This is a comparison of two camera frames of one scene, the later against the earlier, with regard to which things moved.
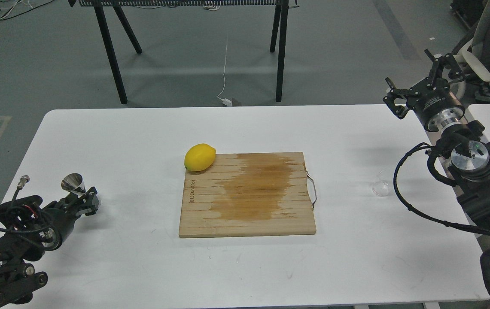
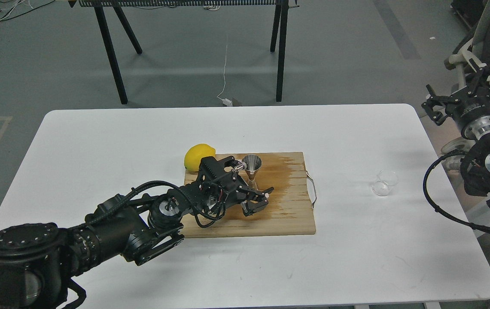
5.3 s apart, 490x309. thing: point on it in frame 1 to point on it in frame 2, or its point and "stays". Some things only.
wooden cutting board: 248,195 stays
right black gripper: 434,104 to 471,107
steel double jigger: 74,183 to 253,162
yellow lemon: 199,157 stays
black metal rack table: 280,19 stays
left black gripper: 48,225 to 206,196
